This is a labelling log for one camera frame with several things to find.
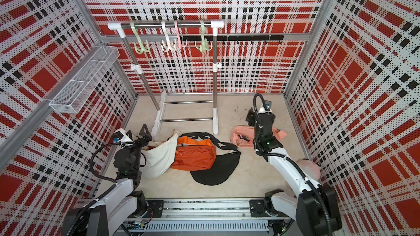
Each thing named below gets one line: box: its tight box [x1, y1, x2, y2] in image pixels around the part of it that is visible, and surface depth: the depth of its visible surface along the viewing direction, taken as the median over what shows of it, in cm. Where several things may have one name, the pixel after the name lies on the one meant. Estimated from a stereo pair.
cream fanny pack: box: [142, 128, 179, 179], surface depth 84 cm
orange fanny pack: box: [170, 136, 217, 171], surface depth 85 cm
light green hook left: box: [130, 21, 151, 55], surface depth 73 cm
